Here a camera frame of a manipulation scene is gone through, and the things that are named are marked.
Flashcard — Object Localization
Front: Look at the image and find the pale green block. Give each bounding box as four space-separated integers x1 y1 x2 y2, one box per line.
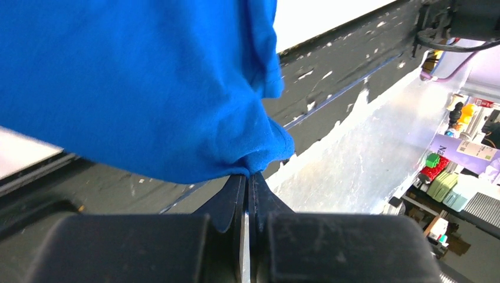
426 171 459 202

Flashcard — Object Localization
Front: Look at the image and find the pale blue block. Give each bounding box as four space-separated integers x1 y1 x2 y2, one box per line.
442 174 484 212

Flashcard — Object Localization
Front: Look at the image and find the blue printed t shirt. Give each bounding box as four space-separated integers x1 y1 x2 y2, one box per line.
1 1 294 184

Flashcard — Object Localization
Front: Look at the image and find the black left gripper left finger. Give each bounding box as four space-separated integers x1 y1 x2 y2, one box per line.
25 176 246 282

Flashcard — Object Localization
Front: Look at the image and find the red and green toy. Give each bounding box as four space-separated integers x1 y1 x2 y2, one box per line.
417 153 450 183

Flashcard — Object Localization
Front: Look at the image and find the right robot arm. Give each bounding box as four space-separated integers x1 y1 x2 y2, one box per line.
415 0 499 53

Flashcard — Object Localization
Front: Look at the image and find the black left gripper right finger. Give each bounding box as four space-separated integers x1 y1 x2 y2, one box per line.
248 174 440 282

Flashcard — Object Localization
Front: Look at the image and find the purple box with label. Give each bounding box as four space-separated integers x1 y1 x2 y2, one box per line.
429 134 499 175

